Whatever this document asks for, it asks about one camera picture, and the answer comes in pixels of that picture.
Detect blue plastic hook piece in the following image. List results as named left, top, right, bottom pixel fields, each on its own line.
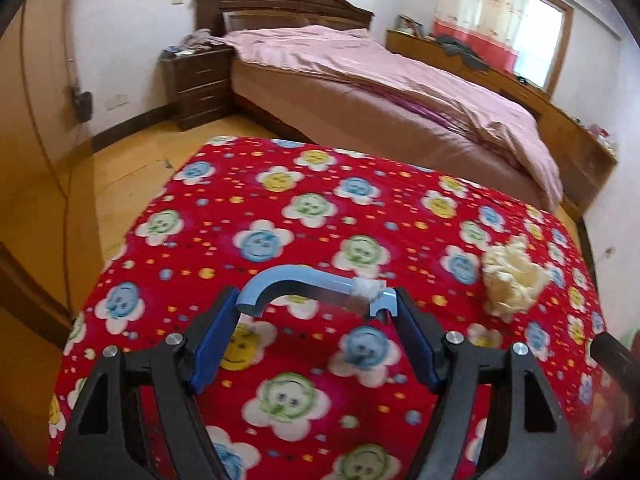
left=236, top=264, right=397, bottom=318

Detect red bin green rim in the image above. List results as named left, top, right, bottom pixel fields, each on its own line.
left=624, top=327, right=639, bottom=350

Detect red smiley flower blanket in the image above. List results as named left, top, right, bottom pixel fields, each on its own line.
left=48, top=136, right=639, bottom=479

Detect crumpled cream tissue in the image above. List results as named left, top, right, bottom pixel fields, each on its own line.
left=480, top=235, right=551, bottom=323

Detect long wooden cabinet desk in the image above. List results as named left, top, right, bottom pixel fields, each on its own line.
left=385, top=30, right=617, bottom=220

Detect pink quilt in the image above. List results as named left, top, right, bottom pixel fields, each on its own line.
left=219, top=24, right=565, bottom=214

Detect dark wooden nightstand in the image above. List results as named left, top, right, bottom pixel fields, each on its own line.
left=160, top=46, right=234, bottom=130

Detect dark wooden bed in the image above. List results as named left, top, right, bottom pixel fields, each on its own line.
left=193, top=0, right=566, bottom=216

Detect clothes on nightstand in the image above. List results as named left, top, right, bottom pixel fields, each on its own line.
left=160, top=28, right=226, bottom=58

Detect grey clothes pile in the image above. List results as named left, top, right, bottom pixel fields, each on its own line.
left=435, top=34, right=490, bottom=72

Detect floral red curtain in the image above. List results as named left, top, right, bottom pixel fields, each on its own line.
left=433, top=0, right=528, bottom=73

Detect black wall charger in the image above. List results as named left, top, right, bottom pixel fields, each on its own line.
left=70, top=87, right=93, bottom=124

